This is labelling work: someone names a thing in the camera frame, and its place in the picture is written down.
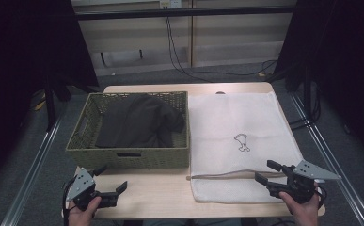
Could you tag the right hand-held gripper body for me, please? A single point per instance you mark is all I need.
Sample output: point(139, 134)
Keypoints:
point(298, 185)

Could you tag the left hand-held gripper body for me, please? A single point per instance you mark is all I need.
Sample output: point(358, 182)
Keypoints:
point(82, 185)

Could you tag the green woven basket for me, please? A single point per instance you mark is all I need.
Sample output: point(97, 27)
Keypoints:
point(151, 158)

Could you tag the white mesh laundry bag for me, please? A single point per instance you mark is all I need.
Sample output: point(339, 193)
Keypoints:
point(233, 119)

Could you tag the dark cloth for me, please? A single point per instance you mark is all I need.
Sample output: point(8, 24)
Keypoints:
point(139, 122)

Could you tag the person's right hand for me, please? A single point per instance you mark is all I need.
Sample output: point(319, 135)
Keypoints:
point(303, 213)

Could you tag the person's left hand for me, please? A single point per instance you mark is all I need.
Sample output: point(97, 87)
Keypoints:
point(81, 217)

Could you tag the black metal stand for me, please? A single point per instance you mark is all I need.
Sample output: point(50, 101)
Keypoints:
point(50, 106)

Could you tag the dark curtain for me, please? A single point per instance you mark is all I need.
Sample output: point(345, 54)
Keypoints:
point(342, 62)
point(19, 62)

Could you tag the black horizontal bar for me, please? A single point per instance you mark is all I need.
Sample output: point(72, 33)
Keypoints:
point(182, 12)

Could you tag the metal floor rail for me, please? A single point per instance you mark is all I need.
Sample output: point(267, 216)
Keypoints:
point(333, 163)
point(29, 175)

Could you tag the white wall socket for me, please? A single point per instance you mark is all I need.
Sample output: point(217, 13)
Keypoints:
point(170, 3)

